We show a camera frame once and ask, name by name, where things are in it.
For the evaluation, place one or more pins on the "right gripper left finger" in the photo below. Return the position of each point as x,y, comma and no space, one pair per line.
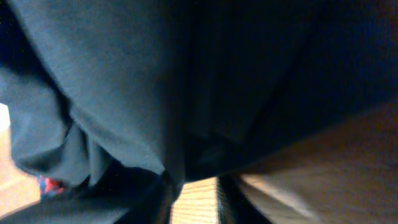
93,208

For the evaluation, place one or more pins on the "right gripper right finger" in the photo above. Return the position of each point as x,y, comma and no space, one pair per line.
233,206

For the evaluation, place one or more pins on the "black leggings with red waistband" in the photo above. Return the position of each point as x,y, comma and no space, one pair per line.
104,96

